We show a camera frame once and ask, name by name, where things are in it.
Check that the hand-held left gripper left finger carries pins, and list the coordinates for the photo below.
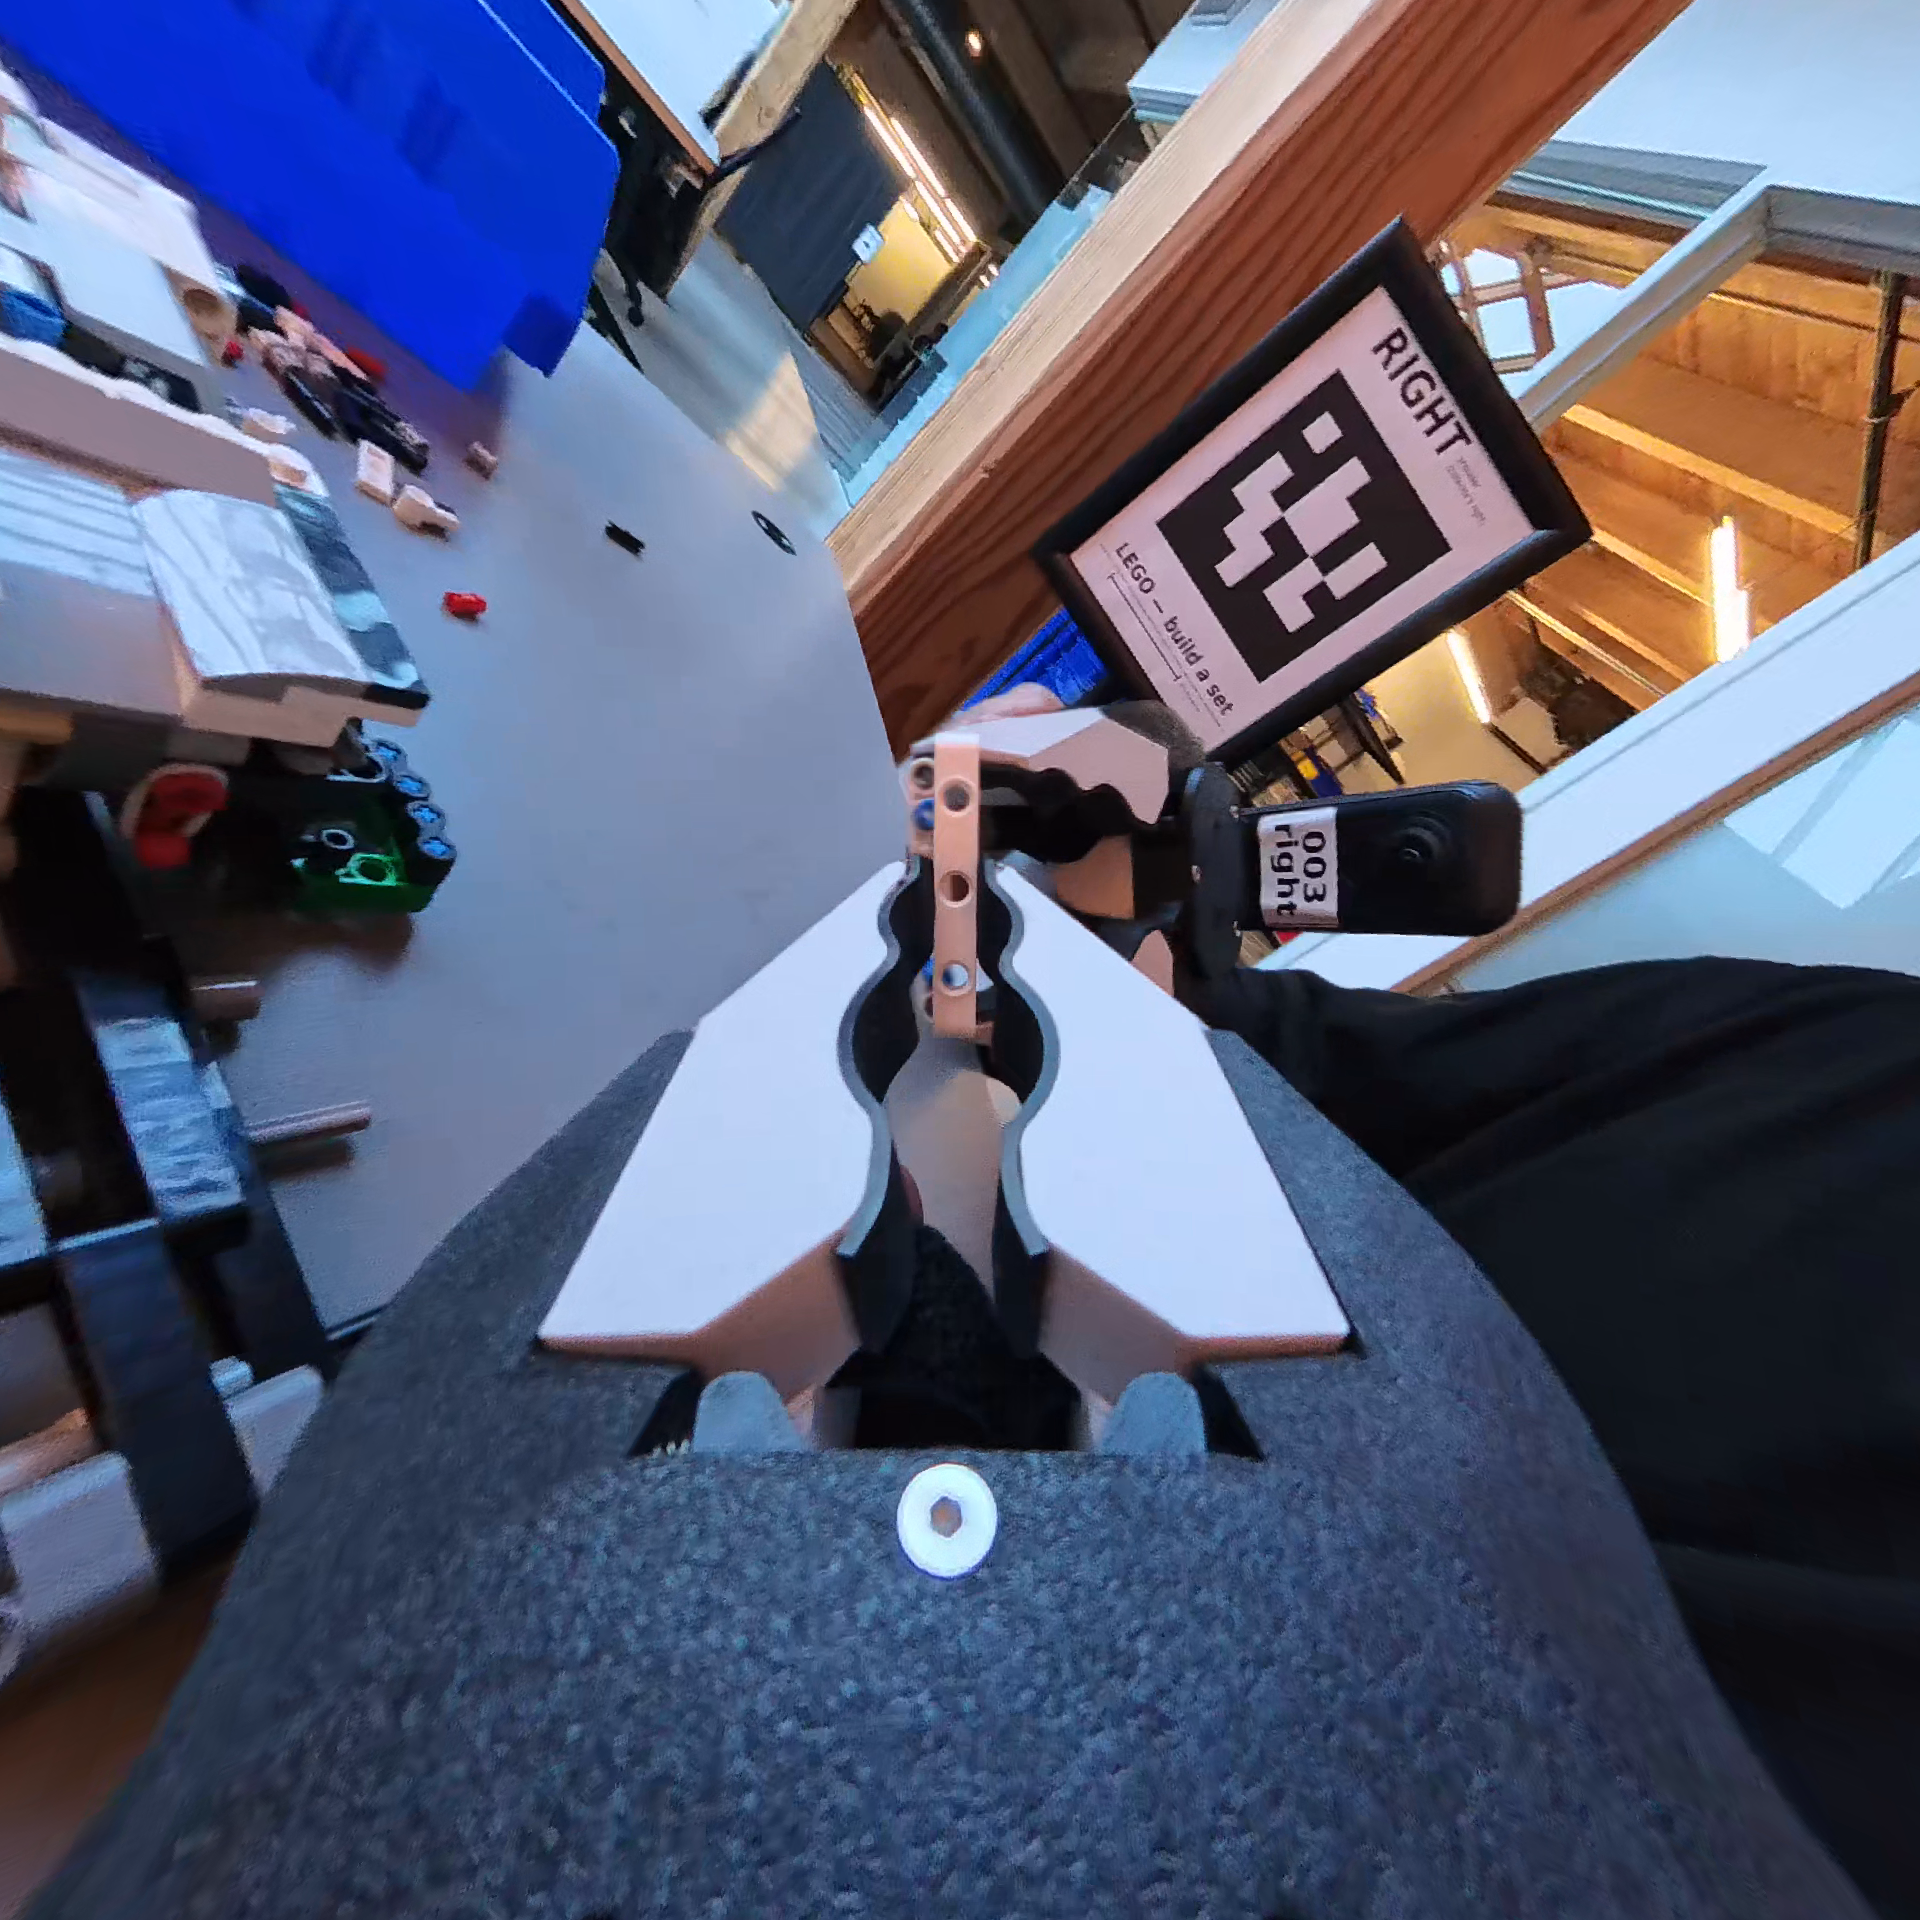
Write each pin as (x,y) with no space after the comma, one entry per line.
(704,1183)

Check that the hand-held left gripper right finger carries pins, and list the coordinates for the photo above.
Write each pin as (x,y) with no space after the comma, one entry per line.
(1185,1183)

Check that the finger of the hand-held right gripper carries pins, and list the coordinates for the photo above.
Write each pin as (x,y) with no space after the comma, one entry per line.
(1104,759)
(1125,878)

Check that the white lego beam blue pins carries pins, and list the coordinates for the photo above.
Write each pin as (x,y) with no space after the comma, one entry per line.
(956,885)

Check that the person's right forearm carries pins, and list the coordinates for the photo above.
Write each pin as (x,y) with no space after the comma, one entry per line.
(1651,1200)

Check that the green black lego wheel assembly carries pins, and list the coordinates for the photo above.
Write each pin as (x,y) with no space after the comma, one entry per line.
(368,865)

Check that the black white lego technic model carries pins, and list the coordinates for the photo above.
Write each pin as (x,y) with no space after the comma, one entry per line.
(256,600)

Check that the pile of loose lego pieces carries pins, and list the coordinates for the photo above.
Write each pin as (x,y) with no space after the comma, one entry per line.
(324,385)

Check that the blue plastic bin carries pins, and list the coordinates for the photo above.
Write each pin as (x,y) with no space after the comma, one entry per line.
(375,150)

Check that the white cardboard box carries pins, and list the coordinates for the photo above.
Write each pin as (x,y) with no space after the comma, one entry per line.
(104,223)

